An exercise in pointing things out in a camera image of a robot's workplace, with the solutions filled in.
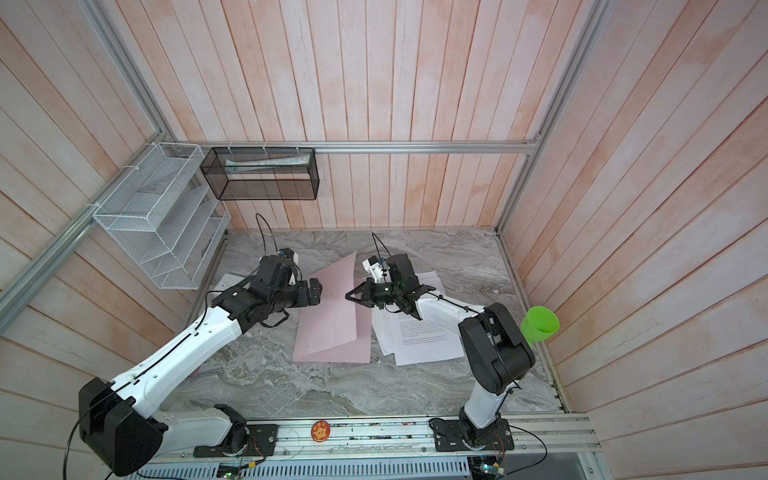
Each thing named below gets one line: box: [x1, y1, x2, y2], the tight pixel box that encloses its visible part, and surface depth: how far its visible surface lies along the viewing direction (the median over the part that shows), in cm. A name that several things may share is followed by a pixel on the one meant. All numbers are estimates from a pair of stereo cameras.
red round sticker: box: [310, 420, 331, 443], surface depth 76 cm
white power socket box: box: [213, 273, 245, 291], surface depth 103 cm
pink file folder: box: [293, 251, 372, 363], surface depth 84 cm
